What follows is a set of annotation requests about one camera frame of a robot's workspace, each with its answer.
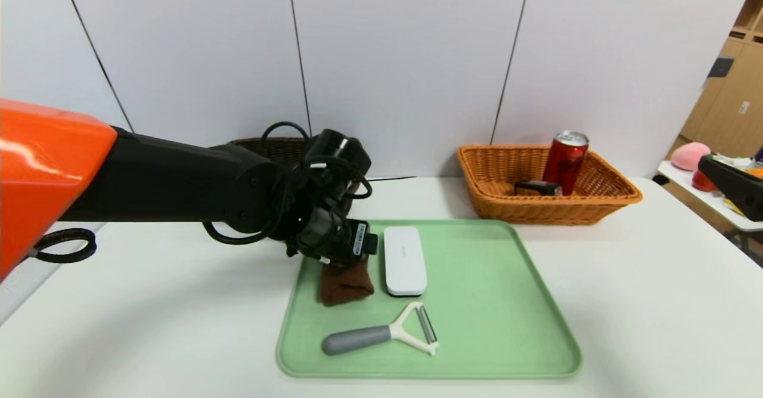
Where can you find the red soda can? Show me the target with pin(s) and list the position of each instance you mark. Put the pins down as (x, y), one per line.
(565, 162)

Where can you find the dark brown wicker basket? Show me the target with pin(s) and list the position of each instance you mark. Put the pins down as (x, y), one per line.
(250, 143)

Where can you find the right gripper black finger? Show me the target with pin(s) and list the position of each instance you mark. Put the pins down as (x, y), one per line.
(736, 186)

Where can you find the light green plastic tray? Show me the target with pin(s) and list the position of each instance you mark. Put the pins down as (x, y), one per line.
(477, 326)

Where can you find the black chewing gum box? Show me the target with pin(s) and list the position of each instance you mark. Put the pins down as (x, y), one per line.
(536, 188)

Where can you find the brown towel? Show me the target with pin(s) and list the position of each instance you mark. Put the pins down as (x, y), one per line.
(346, 285)

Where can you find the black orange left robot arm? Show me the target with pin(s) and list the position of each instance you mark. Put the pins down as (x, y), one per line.
(167, 177)

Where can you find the orange wicker basket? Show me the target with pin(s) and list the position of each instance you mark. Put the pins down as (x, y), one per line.
(506, 207)

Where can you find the pink peach plush toy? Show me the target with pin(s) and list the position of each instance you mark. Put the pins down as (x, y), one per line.
(688, 156)

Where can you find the wooden cabinet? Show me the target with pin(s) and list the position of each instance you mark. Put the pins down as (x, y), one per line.
(727, 124)

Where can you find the white rectangular case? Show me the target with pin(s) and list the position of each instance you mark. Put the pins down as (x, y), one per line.
(405, 261)

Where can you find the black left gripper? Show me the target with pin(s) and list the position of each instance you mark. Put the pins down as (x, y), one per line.
(359, 239)

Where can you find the white side table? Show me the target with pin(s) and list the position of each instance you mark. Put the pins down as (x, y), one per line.
(685, 182)

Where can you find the dark grey wall box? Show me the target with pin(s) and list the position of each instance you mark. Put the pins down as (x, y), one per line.
(719, 68)

